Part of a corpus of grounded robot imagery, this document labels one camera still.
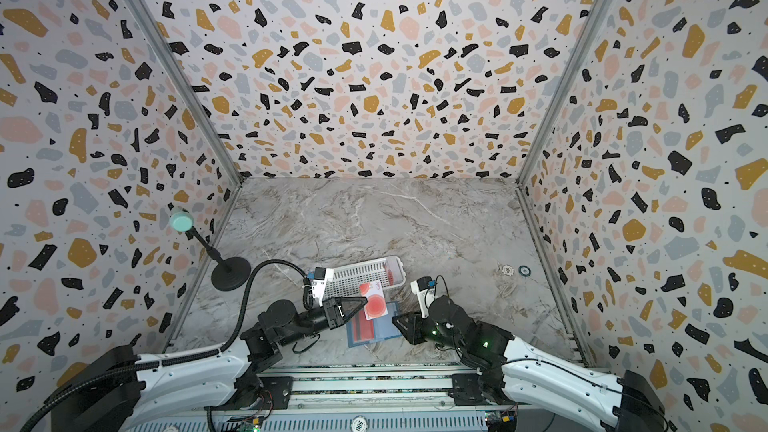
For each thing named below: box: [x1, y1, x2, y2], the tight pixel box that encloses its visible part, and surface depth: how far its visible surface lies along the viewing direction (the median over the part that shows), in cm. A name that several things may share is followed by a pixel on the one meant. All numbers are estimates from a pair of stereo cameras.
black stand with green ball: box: [169, 211, 251, 291], surface depth 94 cm
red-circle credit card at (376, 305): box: [359, 280, 388, 321], surface depth 74 cm
